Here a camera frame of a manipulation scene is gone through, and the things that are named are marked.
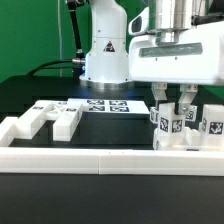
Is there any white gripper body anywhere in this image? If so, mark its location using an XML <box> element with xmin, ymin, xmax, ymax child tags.
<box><xmin>128</xmin><ymin>8</ymin><xmax>224</xmax><ymax>85</ymax></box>

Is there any white marker base plate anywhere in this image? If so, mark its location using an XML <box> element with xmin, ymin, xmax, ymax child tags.
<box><xmin>68</xmin><ymin>98</ymin><xmax>149</xmax><ymax>115</ymax></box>

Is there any white chair seat part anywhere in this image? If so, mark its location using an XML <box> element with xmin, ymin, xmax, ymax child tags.
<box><xmin>153</xmin><ymin>127</ymin><xmax>224</xmax><ymax>152</ymax></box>

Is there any black cable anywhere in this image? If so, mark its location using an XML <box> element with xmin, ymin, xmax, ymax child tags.
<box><xmin>27</xmin><ymin>59</ymin><xmax>75</xmax><ymax>77</ymax></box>

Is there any white chair back frame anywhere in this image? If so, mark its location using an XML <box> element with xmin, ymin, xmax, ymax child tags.
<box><xmin>15</xmin><ymin>100</ymin><xmax>83</xmax><ymax>141</ymax></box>

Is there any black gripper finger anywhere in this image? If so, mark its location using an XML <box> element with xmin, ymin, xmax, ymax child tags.
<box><xmin>151</xmin><ymin>82</ymin><xmax>167</xmax><ymax>110</ymax></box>
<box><xmin>178</xmin><ymin>84</ymin><xmax>198</xmax><ymax>115</ymax></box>

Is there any white U-shaped fence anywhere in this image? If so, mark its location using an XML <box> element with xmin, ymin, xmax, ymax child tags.
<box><xmin>0</xmin><ymin>117</ymin><xmax>224</xmax><ymax>176</ymax></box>

